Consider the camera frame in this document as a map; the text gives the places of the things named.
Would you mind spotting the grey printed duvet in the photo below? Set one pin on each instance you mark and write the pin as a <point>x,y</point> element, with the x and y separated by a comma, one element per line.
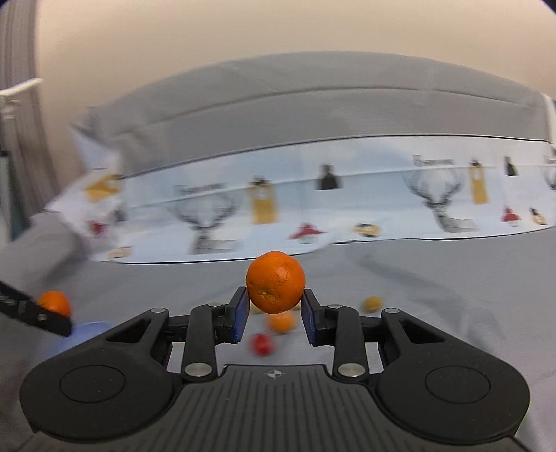
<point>304,130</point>

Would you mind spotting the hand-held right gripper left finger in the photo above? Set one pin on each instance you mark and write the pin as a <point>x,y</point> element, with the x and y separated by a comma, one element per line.
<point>239,315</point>

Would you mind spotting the tangerine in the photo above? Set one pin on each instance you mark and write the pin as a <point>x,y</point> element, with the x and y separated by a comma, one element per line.
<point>54,302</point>
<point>275,282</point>
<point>282,324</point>

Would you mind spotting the red cherry tomato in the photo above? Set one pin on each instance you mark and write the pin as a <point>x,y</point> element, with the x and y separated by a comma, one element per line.
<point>262,344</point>

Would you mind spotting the blue round plate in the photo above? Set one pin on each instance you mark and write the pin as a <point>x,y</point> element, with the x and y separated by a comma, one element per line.
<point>89,330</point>

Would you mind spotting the brown longan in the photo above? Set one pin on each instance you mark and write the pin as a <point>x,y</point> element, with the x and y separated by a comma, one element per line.
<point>372,304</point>

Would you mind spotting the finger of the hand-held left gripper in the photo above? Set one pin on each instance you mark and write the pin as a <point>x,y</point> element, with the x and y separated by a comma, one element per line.
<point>26,310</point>

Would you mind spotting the grey curtain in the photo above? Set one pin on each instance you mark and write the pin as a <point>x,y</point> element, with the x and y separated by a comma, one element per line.
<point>19,52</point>

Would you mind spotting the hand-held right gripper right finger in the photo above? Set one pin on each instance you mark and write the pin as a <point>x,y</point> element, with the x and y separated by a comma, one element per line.
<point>309,321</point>

